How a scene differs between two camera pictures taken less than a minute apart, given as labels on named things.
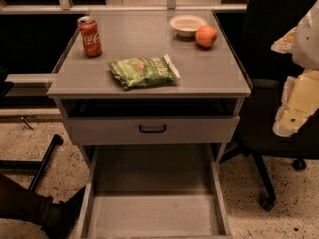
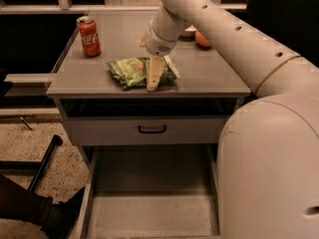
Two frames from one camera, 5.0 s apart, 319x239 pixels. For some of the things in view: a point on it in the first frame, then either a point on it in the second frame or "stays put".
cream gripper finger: [285, 43] to [143, 41]
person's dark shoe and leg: [58, 219] stays put
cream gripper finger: [300, 101] to [156, 68]
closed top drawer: [152, 129] stays put
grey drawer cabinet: [153, 98] stays put
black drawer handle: [152, 131] stays put
